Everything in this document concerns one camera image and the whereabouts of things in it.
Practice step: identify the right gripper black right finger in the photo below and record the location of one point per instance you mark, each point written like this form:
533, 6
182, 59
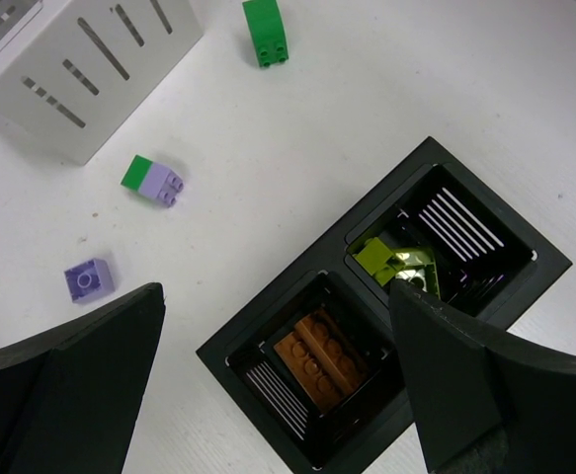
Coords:
483, 400

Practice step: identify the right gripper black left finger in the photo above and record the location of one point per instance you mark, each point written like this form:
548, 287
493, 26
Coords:
70, 396

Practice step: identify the orange lego brick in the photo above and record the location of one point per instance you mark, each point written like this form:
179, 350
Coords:
333, 350

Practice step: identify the black two-cell container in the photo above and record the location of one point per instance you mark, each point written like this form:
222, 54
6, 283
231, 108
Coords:
491, 264

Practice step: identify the yellow-green lego brick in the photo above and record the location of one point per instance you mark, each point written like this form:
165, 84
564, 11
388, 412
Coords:
378, 261

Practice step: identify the brown lego brick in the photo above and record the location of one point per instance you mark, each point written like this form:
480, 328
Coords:
308, 372

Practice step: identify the purple lego square brick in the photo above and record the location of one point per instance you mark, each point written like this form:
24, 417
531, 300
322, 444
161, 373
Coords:
89, 281

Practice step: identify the lilac lego block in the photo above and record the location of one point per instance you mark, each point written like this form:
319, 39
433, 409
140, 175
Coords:
161, 185

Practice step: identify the white two-cell container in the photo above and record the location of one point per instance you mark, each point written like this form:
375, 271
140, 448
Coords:
72, 72

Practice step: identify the green lego cube top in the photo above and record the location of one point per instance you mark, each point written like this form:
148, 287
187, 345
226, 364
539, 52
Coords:
267, 31

